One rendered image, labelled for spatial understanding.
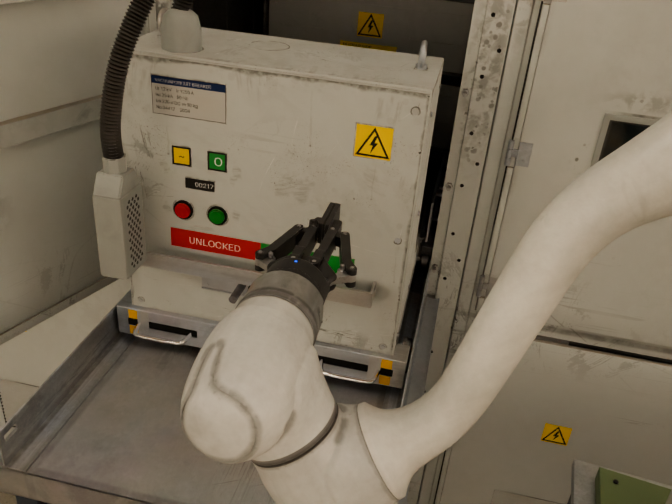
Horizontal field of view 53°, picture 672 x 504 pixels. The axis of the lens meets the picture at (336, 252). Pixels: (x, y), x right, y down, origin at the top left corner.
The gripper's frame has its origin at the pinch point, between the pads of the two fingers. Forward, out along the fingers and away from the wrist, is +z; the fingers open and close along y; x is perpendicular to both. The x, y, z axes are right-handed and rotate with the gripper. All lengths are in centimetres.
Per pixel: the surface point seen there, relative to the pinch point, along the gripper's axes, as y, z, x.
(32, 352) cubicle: -88, 45, -77
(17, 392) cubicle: -95, 45, -94
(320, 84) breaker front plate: -5.5, 13.5, 14.9
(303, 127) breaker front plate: -7.7, 13.4, 8.2
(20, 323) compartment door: -61, 11, -39
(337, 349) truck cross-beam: 0.8, 12.1, -30.7
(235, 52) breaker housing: -21.2, 21.1, 16.0
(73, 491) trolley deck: -31, -21, -40
